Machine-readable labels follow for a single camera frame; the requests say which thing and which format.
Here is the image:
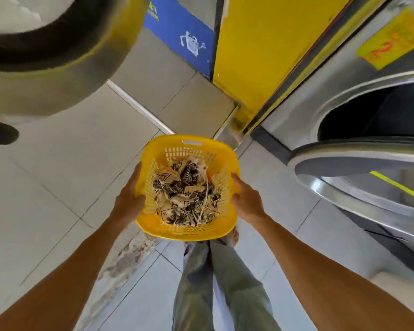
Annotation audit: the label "person's left hand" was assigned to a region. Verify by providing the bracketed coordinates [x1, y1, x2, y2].
[111, 162, 146, 227]

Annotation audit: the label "person's right hand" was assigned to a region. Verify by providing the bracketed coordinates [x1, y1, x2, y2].
[230, 173, 267, 226]

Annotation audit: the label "yellow plastic laundry basket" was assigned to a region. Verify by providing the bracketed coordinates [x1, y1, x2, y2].
[135, 134, 241, 242]

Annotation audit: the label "person's right forearm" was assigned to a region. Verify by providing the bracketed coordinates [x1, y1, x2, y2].
[253, 214, 414, 331]

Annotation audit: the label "person's left forearm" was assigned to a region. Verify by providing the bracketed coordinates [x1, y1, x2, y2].
[0, 215, 132, 331]

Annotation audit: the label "black and cream patterned cloth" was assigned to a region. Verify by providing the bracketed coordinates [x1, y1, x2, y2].
[153, 157, 222, 227]

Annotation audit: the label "person's grey green trousers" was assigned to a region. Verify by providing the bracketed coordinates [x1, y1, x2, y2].
[172, 238, 282, 331]

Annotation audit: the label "round washing machine door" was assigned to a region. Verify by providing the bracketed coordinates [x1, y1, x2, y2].
[287, 138, 414, 240]

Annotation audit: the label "yellow panel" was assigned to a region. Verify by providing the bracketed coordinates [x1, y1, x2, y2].
[212, 0, 354, 133]

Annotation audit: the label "silver washing machine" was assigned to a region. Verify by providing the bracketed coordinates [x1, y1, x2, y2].
[260, 0, 414, 262]

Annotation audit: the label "blue sign with white drawing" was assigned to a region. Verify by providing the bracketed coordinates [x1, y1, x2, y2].
[144, 0, 215, 79]

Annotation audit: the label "yellow sticker with red print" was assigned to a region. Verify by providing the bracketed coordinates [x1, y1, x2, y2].
[356, 6, 414, 71]

